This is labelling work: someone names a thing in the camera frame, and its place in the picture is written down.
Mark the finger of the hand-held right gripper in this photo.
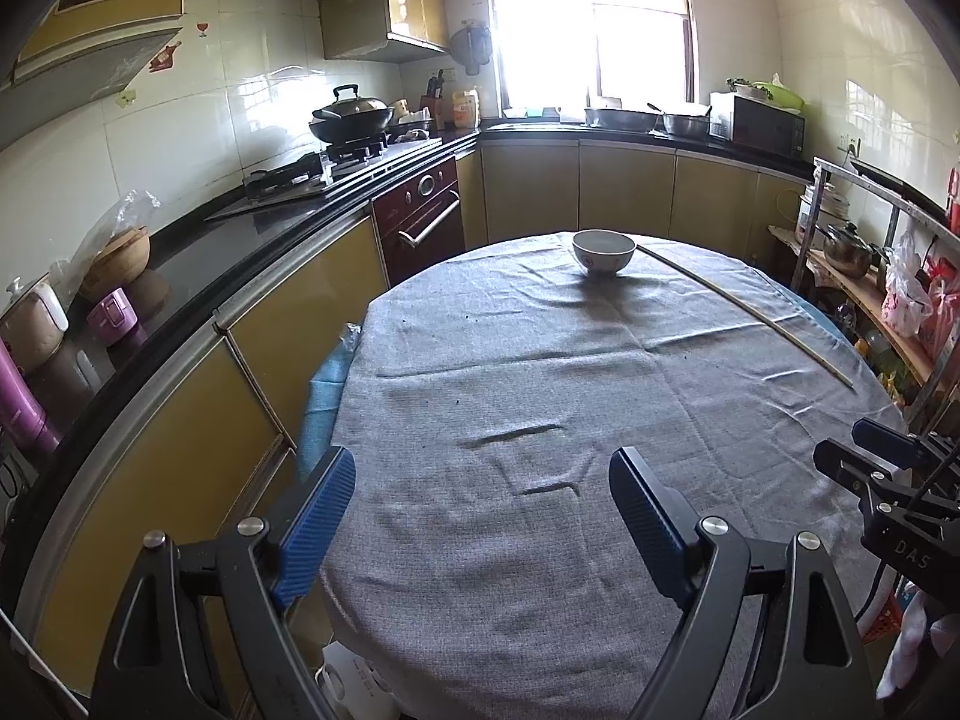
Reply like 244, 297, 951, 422
851, 418, 950, 467
814, 439, 910, 502

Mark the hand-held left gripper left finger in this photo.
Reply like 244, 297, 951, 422
90, 446, 357, 720

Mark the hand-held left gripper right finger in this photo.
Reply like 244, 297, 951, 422
609, 448, 886, 720

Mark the red plastic basket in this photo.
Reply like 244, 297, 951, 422
859, 585, 905, 642

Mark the person's right hand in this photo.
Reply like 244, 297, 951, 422
877, 592, 937, 697

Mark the pink red plastic bag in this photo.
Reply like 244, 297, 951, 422
919, 255, 960, 361

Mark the white printed plastic bag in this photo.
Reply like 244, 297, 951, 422
881, 229, 935, 338

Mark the white electric appliance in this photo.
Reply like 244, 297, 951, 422
315, 641, 398, 720

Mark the steel pot with lid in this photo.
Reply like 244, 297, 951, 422
823, 223, 875, 278

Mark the long wooden stick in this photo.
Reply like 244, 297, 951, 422
636, 244, 856, 389

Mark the grey tablecloth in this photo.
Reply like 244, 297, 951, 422
321, 231, 912, 720

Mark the white rice cooker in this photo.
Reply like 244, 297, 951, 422
799, 191, 852, 241

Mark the metal shelf rack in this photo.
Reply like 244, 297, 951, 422
795, 157, 960, 421

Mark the white ceramic bowl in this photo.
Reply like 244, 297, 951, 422
572, 229, 638, 276

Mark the purple mug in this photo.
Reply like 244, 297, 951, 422
86, 286, 140, 347

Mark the purple thermos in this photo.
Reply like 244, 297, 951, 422
0, 341, 61, 455

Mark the dark red oven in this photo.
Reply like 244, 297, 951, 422
371, 156, 466, 287

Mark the clay pot in plastic bag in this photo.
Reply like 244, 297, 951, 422
75, 191, 162, 305

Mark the black microwave oven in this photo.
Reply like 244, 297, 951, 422
709, 92, 807, 158

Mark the beige electric kettle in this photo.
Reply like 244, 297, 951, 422
0, 277, 68, 372

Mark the black gas stove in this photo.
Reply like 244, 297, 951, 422
204, 131, 443, 222

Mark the green plastic basin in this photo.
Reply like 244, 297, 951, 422
727, 76, 805, 112

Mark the small metal basin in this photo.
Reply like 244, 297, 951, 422
661, 111, 712, 140

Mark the wide metal basin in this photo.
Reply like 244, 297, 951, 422
583, 106, 661, 132

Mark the black wok with lid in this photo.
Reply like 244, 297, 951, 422
310, 85, 395, 145

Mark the knife block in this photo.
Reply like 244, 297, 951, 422
421, 71, 447, 128

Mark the kitchen window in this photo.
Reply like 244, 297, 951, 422
484, 0, 698, 117

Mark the framed yellow wall cabinet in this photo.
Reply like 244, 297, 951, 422
11, 0, 187, 87

